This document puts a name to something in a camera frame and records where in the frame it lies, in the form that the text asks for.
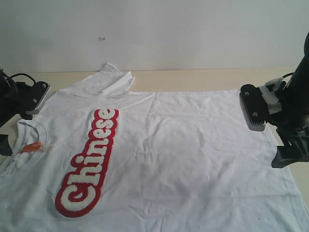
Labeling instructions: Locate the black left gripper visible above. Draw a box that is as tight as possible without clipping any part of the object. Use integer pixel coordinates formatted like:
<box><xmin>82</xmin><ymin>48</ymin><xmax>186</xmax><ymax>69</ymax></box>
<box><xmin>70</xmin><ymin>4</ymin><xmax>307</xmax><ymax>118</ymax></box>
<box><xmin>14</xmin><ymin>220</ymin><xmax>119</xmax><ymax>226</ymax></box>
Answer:
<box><xmin>0</xmin><ymin>69</ymin><xmax>36</xmax><ymax>156</ymax></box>

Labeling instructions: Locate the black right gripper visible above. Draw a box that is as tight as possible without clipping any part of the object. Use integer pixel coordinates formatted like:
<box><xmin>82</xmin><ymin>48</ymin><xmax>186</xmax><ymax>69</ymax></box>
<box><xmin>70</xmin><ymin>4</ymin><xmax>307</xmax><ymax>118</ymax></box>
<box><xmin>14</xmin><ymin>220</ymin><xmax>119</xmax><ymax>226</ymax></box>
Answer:
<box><xmin>265</xmin><ymin>36</ymin><xmax>309</xmax><ymax>168</ymax></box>

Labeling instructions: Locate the white t-shirt red lettering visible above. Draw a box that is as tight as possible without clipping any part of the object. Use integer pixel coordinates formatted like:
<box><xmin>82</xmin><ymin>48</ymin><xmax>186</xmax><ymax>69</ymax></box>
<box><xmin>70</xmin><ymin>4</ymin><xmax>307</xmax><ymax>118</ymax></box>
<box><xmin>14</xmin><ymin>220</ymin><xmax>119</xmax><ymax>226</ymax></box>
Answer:
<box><xmin>0</xmin><ymin>64</ymin><xmax>309</xmax><ymax>232</ymax></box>

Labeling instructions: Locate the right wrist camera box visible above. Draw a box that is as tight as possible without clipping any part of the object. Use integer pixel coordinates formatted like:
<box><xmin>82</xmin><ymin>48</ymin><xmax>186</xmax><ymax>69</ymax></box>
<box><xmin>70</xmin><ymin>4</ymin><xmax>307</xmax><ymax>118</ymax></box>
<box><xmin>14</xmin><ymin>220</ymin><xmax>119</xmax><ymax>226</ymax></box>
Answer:
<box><xmin>239</xmin><ymin>84</ymin><xmax>268</xmax><ymax>132</ymax></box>

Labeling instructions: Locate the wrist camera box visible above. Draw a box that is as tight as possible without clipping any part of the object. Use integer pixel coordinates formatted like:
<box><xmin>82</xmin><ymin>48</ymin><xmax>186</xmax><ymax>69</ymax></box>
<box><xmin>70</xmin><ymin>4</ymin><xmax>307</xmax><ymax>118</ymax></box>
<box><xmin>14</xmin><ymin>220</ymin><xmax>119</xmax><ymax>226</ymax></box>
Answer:
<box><xmin>23</xmin><ymin>81</ymin><xmax>51</xmax><ymax>115</ymax></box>
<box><xmin>239</xmin><ymin>84</ymin><xmax>268</xmax><ymax>132</ymax></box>

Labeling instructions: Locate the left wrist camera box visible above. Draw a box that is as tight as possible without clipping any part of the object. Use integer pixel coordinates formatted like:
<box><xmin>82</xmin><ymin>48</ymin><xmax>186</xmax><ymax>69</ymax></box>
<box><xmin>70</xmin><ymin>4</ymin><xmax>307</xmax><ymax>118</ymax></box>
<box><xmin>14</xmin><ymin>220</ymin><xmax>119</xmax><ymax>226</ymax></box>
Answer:
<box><xmin>23</xmin><ymin>81</ymin><xmax>51</xmax><ymax>115</ymax></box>

